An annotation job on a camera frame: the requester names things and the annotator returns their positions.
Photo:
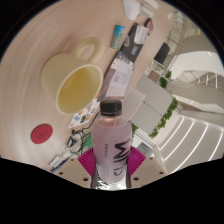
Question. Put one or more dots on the small blue packet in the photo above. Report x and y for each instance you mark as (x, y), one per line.
(118, 36)

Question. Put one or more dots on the pale yellow mug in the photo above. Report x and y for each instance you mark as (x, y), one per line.
(60, 73)

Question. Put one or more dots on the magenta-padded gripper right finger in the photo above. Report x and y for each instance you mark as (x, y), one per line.
(137, 161)

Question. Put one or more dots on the ceiling light strips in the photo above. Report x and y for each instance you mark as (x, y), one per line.
(190, 140)

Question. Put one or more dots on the flat round red coaster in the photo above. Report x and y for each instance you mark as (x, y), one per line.
(41, 134)

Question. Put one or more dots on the planter with green plant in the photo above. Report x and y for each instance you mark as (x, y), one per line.
(161, 79)

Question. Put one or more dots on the red and black phone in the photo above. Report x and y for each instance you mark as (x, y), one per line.
(148, 23)

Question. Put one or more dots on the small white adapter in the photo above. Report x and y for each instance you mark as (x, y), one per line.
(146, 10)

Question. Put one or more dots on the white computer mouse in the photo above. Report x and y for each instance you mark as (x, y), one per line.
(131, 8)

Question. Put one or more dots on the pink drink bottle black cap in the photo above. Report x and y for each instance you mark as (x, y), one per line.
(110, 143)

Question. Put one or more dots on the small white box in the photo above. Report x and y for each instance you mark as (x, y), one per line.
(60, 160)

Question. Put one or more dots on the white cabinet with plants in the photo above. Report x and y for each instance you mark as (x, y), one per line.
(156, 100)

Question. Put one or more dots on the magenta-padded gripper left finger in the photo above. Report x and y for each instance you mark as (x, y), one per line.
(86, 163)

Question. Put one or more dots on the white card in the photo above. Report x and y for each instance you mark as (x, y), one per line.
(141, 34)

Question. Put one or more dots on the colourful sticker sheet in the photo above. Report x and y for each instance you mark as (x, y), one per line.
(83, 115)

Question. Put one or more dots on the black chair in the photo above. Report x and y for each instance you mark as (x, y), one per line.
(162, 53)

